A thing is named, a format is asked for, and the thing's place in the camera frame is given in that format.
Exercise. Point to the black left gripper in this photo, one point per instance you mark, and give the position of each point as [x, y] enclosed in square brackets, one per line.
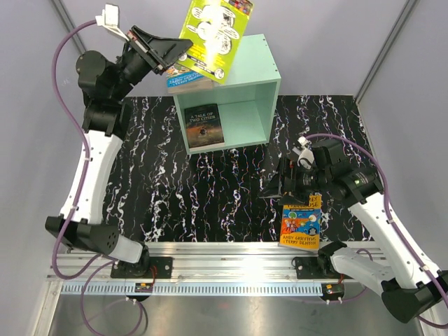
[157, 53]

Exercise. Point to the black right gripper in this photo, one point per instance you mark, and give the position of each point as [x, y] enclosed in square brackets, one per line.
[295, 196]

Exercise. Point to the blue 26-Storey Treehouse book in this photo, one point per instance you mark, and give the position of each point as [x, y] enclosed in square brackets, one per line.
[180, 79]

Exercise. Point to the lime green book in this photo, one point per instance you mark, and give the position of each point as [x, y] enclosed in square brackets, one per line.
[216, 29]

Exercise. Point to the dark Tale of Two Cities book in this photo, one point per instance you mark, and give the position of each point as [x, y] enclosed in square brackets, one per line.
[203, 126]

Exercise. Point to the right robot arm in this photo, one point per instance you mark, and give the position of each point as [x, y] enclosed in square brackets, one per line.
[411, 283]

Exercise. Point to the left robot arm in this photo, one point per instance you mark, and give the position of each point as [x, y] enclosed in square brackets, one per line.
[104, 85]

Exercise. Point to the orange 130-Storey Treehouse book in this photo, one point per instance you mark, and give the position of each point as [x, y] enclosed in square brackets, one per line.
[301, 225]

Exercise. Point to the mint green open box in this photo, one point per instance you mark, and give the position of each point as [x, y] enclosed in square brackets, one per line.
[246, 102]

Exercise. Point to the black marble pattern mat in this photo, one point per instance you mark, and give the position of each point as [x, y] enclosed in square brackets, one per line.
[157, 192]

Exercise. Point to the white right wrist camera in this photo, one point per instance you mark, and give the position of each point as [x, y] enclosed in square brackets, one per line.
[305, 155]

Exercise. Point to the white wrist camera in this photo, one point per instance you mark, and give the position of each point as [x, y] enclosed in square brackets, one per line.
[110, 20]
[305, 155]

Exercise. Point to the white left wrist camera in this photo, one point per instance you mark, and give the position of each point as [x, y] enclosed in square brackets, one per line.
[110, 20]

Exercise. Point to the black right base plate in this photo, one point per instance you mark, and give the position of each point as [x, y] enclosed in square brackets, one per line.
[315, 268]

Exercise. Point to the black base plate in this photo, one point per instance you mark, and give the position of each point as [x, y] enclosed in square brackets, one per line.
[315, 268]
[160, 266]

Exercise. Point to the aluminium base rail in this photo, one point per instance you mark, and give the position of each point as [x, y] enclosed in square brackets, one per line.
[205, 269]

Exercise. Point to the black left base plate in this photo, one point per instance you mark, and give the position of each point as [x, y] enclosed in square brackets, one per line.
[160, 266]

